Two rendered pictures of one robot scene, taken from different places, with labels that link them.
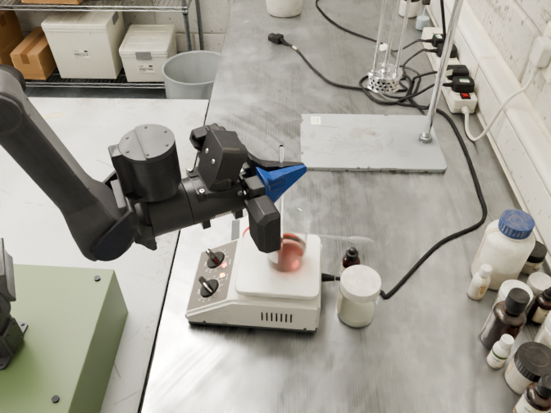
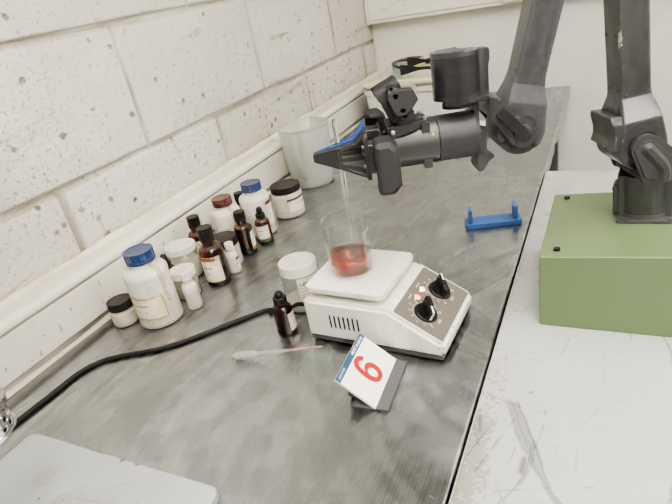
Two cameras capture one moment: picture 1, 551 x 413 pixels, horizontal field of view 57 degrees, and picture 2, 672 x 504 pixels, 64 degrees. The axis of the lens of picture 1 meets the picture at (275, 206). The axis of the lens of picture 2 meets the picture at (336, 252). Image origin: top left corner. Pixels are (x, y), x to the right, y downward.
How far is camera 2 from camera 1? 115 cm
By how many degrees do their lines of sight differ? 106
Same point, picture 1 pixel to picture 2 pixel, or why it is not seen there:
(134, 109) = not seen: outside the picture
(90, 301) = (558, 236)
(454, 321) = (234, 292)
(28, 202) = not seen: outside the picture
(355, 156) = (114, 491)
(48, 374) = (579, 205)
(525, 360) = (231, 236)
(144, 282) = (523, 350)
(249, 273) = (393, 262)
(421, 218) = (151, 377)
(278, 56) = not seen: outside the picture
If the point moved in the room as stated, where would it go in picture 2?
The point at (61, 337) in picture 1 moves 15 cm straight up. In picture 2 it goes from (577, 219) to (580, 111)
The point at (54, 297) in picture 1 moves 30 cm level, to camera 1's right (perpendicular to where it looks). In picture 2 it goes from (599, 238) to (377, 233)
